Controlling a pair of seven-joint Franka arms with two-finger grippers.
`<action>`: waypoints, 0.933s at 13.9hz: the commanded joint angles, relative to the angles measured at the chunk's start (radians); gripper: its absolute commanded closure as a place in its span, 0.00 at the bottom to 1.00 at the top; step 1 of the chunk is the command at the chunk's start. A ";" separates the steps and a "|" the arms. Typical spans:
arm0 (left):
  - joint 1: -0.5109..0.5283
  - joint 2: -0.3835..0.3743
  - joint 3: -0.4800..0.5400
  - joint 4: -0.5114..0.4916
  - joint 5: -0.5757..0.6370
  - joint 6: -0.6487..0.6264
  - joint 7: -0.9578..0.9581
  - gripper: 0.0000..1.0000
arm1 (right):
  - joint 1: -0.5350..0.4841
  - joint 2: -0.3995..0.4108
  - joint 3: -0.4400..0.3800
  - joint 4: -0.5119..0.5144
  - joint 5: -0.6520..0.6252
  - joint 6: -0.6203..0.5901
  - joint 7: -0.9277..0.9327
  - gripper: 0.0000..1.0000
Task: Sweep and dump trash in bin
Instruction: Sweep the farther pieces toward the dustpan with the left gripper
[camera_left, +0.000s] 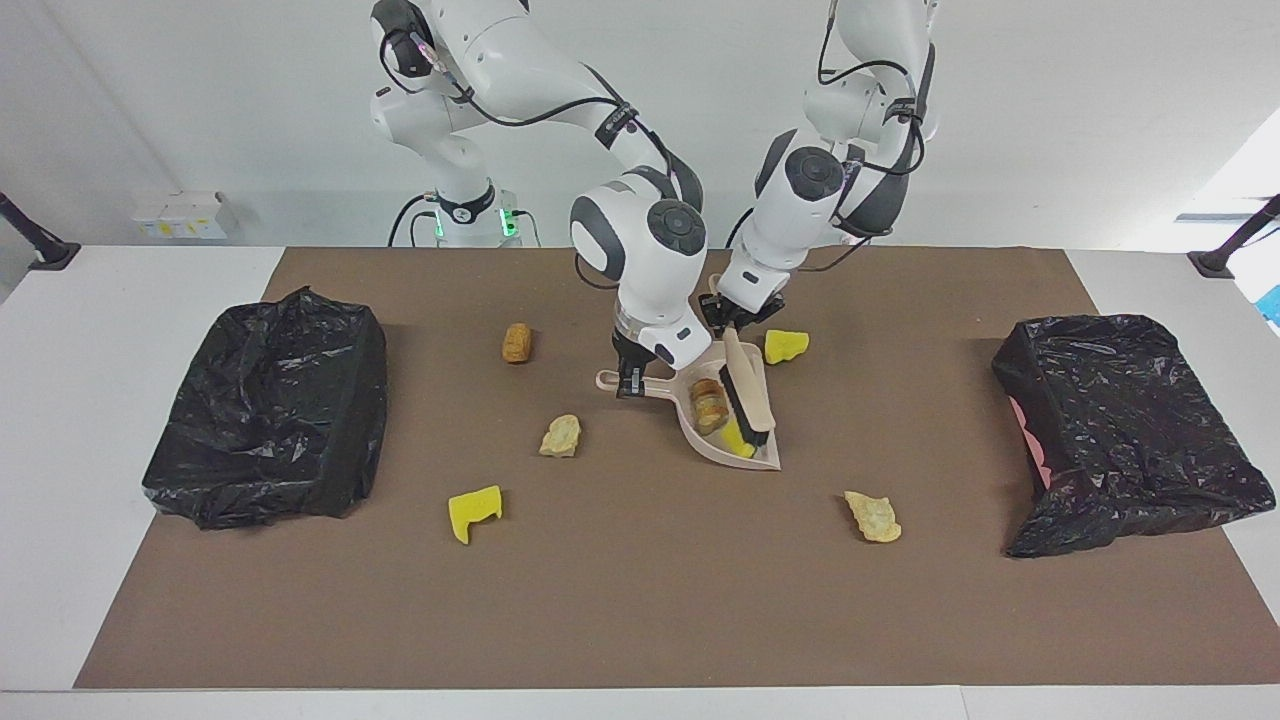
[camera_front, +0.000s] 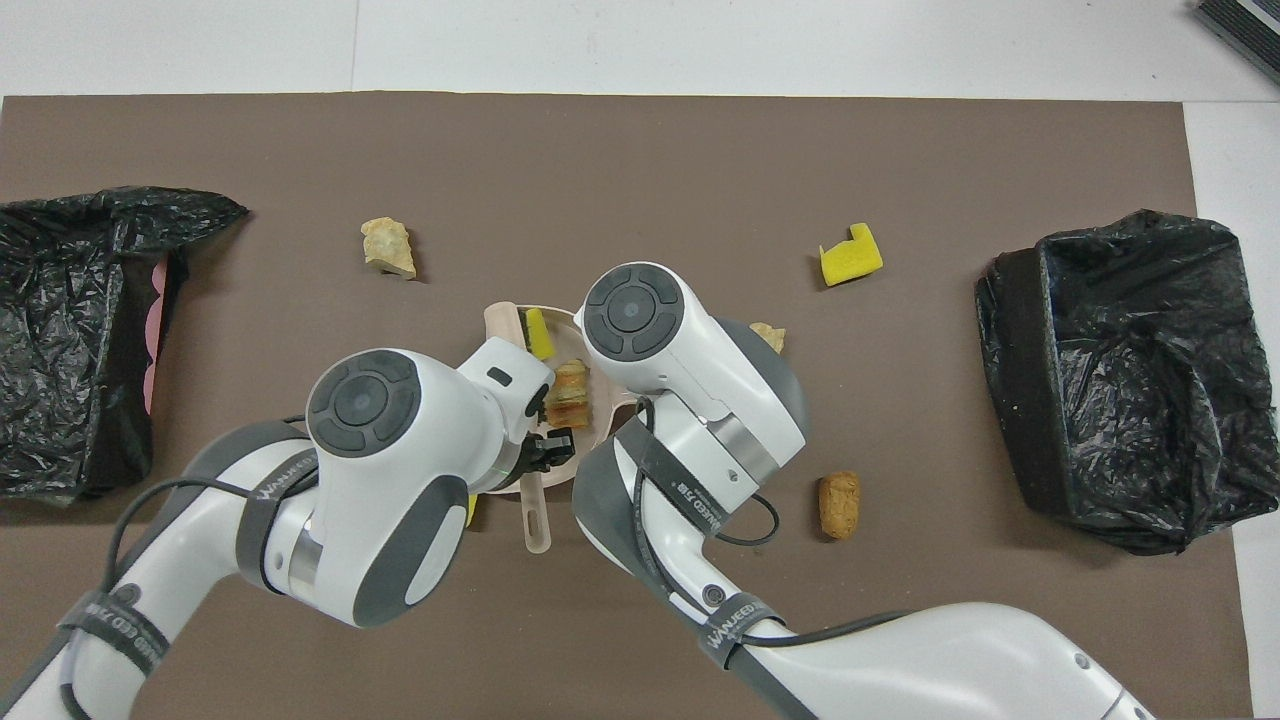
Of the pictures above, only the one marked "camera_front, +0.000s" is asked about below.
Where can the pale bread chunk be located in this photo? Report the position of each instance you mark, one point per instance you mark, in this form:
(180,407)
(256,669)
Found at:
(388,247)
(770,336)

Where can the beige hand brush black bristles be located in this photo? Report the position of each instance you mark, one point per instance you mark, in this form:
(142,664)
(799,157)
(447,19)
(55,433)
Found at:
(502,322)

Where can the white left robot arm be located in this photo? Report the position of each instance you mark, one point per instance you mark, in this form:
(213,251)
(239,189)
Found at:
(400,520)

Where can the dark ribbed panel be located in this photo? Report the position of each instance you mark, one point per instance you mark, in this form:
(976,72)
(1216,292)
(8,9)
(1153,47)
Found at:
(1245,30)

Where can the large notched yellow sponge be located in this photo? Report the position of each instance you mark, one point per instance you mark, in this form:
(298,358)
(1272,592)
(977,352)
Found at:
(850,258)

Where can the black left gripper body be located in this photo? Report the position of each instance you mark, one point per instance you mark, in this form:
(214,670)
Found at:
(555,447)

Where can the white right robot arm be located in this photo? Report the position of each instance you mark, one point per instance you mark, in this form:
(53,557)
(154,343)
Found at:
(700,370)

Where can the striped orange bread piece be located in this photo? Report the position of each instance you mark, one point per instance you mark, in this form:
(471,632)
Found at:
(570,395)

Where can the black bag-lined trash bin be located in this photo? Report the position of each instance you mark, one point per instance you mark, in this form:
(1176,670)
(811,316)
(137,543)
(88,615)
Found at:
(1120,400)

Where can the brown table mat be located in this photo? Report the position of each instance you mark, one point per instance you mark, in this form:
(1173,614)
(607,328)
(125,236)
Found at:
(600,180)

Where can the pink bin with black bag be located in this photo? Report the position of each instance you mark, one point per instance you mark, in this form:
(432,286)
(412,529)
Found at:
(70,330)

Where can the beige plastic dustpan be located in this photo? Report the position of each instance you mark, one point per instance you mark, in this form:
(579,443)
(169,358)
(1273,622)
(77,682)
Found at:
(566,335)

